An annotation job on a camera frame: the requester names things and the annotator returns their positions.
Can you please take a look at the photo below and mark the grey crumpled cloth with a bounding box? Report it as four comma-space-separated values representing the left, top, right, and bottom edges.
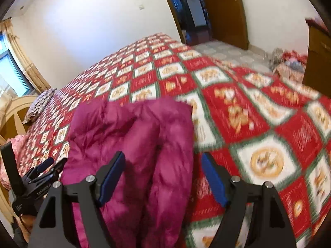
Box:
269, 48, 285, 67

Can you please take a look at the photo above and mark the red printed checked blanket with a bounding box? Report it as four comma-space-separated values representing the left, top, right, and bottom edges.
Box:
16, 32, 331, 248

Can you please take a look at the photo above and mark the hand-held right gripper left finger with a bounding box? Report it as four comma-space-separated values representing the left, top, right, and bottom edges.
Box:
27, 151, 127, 248

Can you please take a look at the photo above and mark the striped pillow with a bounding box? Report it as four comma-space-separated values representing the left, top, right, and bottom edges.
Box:
23, 88, 57, 124

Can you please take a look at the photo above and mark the beige patterned curtain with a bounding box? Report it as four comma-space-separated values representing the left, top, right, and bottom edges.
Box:
0, 18, 51, 95

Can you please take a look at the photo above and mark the window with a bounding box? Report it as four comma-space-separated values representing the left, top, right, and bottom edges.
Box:
0, 31, 29, 97

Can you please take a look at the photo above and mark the person's left hand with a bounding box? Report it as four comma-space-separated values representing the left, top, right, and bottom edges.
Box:
16, 213, 39, 238

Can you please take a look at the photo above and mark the magenta down jacket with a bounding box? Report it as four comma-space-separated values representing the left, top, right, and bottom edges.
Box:
61, 98, 225, 248

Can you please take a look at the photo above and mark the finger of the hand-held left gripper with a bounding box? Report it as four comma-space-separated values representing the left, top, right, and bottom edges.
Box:
35, 157, 68, 186
26, 157, 55, 182

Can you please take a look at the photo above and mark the pink floral cloth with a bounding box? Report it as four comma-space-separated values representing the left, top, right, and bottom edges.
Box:
10, 134, 29, 162

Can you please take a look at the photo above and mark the beige wooden headboard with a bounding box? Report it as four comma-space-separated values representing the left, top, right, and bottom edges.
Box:
0, 95, 39, 224

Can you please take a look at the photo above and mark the brown wooden cabinet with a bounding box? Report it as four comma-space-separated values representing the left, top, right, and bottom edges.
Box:
302, 18, 331, 91

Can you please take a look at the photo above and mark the brown wooden door frame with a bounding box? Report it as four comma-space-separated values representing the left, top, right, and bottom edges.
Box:
158, 0, 215, 44

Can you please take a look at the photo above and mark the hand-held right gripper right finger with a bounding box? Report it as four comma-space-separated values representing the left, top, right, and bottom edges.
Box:
201, 152, 298, 248

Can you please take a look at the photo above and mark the brown wooden door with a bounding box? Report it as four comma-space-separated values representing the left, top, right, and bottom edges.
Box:
197, 0, 249, 50

